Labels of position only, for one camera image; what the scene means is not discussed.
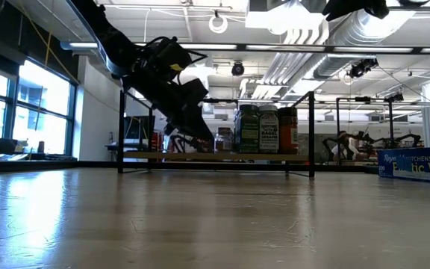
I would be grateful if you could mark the green lid oregano jar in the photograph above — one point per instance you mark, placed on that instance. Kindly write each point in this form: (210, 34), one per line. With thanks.
(248, 130)

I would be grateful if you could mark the dark background monitor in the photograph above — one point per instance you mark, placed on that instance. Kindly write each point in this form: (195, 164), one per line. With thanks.
(136, 129)

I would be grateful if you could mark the person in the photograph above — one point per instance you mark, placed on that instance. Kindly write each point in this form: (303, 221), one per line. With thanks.
(345, 147)

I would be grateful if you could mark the silver ventilation duct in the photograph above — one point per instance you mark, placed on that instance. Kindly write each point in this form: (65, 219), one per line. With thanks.
(330, 67)

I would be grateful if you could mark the large window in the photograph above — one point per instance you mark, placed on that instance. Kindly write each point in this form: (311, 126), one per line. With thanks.
(43, 112)

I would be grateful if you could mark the black track light cluster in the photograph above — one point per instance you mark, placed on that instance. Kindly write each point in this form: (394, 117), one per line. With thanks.
(362, 67)

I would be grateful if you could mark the overhead LED light bar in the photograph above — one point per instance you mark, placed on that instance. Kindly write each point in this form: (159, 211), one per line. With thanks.
(207, 46)

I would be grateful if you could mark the white lid bagel seasoning jar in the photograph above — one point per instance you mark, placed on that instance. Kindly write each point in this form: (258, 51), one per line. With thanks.
(268, 130)

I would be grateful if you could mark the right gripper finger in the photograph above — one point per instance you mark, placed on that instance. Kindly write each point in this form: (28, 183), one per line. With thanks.
(349, 9)

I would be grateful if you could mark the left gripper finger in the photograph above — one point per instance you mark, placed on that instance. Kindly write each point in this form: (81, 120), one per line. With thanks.
(196, 127)

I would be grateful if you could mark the black metal table frame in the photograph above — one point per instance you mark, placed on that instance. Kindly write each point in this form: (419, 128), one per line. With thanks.
(50, 165)

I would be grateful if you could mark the blue plastic wrap box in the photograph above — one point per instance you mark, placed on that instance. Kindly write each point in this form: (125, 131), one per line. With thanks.
(416, 166)

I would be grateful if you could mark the black background stand frame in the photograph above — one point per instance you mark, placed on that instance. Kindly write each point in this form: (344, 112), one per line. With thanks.
(390, 119)

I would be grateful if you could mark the black background robot arm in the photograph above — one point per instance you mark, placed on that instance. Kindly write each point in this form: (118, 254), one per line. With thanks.
(390, 142)

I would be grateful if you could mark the small cork lid glass jar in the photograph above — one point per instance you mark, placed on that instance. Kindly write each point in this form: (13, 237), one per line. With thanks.
(224, 140)

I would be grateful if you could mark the black lid spice jar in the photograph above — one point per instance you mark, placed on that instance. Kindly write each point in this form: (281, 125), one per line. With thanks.
(288, 130)

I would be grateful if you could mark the red background cabinet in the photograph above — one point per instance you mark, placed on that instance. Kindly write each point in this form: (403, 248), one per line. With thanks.
(158, 142)

